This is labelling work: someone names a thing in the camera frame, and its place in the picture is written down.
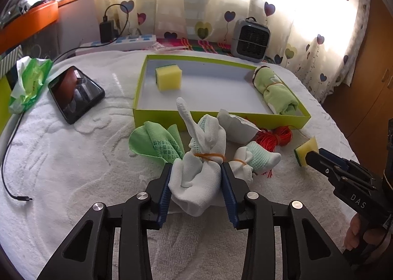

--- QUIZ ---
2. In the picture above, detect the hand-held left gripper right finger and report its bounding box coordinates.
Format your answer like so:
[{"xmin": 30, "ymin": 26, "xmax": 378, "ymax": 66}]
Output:
[{"xmin": 222, "ymin": 162, "xmax": 357, "ymax": 280}]

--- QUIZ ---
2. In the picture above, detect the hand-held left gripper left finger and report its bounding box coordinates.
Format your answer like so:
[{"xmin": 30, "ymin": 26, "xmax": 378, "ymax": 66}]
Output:
[{"xmin": 37, "ymin": 163, "xmax": 172, "ymax": 280}]

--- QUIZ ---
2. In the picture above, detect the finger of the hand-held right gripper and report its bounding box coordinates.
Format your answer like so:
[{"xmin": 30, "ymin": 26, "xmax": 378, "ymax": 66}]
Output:
[
  {"xmin": 307, "ymin": 151, "xmax": 347, "ymax": 189},
  {"xmin": 319, "ymin": 148, "xmax": 378, "ymax": 189}
]

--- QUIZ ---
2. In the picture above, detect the small yellow green sponge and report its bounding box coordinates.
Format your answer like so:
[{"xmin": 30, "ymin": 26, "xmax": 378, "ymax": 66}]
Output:
[{"xmin": 294, "ymin": 136, "xmax": 320, "ymax": 166}]

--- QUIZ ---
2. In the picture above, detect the white glove bundle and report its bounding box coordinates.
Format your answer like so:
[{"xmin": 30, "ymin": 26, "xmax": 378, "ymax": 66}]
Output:
[{"xmin": 167, "ymin": 97, "xmax": 228, "ymax": 216}]

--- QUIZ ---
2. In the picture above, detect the red string bundle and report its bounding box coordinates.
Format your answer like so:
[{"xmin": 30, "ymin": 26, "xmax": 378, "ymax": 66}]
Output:
[{"xmin": 255, "ymin": 126, "xmax": 293, "ymax": 148}]

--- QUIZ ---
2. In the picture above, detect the white and mint sock bundle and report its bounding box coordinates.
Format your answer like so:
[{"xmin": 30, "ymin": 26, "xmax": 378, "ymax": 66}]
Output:
[{"xmin": 229, "ymin": 141, "xmax": 282, "ymax": 185}]

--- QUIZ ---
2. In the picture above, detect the light green microfiber cloth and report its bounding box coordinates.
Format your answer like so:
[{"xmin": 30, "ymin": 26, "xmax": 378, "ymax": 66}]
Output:
[{"xmin": 129, "ymin": 121, "xmax": 185, "ymax": 164}]

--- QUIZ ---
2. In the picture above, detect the lime green cardboard box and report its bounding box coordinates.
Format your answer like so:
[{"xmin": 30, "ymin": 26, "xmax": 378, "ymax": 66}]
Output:
[{"xmin": 132, "ymin": 54, "xmax": 311, "ymax": 132}]

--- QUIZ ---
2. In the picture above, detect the person's right hand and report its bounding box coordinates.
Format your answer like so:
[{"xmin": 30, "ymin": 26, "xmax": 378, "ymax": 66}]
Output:
[{"xmin": 344, "ymin": 215, "xmax": 365, "ymax": 252}]

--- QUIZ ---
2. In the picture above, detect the brown wooden cabinet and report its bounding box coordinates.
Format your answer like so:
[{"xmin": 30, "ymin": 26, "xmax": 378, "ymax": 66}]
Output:
[{"xmin": 322, "ymin": 0, "xmax": 393, "ymax": 158}]

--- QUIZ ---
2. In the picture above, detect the white paper wrapper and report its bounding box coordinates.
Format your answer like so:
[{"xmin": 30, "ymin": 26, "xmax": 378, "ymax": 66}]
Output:
[{"xmin": 217, "ymin": 109, "xmax": 260, "ymax": 146}]

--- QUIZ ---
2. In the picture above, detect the rolled light green towel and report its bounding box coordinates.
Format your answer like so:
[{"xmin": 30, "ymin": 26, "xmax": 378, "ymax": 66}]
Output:
[{"xmin": 252, "ymin": 66, "xmax": 299, "ymax": 115}]

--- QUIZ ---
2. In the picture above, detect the white terry blanket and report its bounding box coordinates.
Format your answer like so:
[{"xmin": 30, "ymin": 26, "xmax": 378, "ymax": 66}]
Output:
[{"xmin": 0, "ymin": 50, "xmax": 360, "ymax": 280}]

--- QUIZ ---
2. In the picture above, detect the large yellow sponge block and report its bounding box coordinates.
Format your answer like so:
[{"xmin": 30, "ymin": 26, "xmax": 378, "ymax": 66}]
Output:
[{"xmin": 155, "ymin": 65, "xmax": 182, "ymax": 92}]

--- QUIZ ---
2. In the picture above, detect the black smartphone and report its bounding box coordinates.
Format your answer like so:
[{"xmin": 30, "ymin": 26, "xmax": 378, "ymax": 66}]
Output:
[{"xmin": 47, "ymin": 66, "xmax": 105, "ymax": 125}]

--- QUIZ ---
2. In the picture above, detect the heart print curtain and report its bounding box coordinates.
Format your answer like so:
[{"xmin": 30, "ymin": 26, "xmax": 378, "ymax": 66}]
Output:
[{"xmin": 94, "ymin": 0, "xmax": 372, "ymax": 103}]

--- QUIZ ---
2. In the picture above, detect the small grey heater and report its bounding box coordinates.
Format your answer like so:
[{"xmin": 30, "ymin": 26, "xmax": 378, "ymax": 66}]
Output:
[{"xmin": 231, "ymin": 17, "xmax": 271, "ymax": 61}]

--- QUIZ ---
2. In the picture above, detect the pink plastic packet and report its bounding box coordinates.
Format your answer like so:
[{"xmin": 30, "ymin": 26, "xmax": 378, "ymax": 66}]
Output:
[{"xmin": 152, "ymin": 42, "xmax": 182, "ymax": 53}]

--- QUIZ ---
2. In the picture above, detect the white power strip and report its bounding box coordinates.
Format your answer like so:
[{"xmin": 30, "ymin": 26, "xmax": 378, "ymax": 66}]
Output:
[{"xmin": 75, "ymin": 34, "xmax": 158, "ymax": 56}]

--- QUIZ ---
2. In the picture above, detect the black charger adapter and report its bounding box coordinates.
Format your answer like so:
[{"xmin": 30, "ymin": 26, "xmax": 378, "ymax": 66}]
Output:
[{"xmin": 99, "ymin": 21, "xmax": 115, "ymax": 44}]

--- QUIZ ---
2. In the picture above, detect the green tissue pack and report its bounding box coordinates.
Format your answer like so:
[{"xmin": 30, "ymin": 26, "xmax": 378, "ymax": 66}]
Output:
[{"xmin": 9, "ymin": 57, "xmax": 53, "ymax": 114}]

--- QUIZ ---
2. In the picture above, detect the green striped side box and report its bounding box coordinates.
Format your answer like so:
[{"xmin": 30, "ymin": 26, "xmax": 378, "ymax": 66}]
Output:
[{"xmin": 0, "ymin": 48, "xmax": 23, "ymax": 133}]

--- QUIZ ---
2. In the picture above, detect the orange shelf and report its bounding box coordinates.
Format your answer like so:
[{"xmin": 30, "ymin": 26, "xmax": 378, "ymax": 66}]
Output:
[{"xmin": 0, "ymin": 1, "xmax": 59, "ymax": 53}]

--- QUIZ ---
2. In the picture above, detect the black charging cable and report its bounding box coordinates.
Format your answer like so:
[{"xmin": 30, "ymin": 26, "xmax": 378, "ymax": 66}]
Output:
[{"xmin": 1, "ymin": 3, "xmax": 129, "ymax": 202}]

